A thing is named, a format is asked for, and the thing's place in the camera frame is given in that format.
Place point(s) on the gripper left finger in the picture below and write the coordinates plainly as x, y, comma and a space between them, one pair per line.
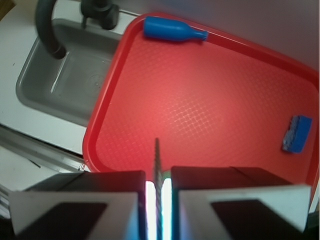
82, 206

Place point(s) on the blue plastic bottle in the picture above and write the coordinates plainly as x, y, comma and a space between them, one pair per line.
171, 30

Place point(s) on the blue sponge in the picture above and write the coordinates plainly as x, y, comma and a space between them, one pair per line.
297, 134

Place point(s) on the grey curved faucet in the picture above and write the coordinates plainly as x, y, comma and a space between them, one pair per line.
105, 12

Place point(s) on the grey plastic sink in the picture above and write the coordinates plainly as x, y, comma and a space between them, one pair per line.
68, 88

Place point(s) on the red plastic tray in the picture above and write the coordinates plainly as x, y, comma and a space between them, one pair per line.
224, 102

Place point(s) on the silver keys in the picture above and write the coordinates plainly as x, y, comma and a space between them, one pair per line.
158, 183

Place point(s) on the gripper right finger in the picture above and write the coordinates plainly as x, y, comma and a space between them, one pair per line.
237, 203

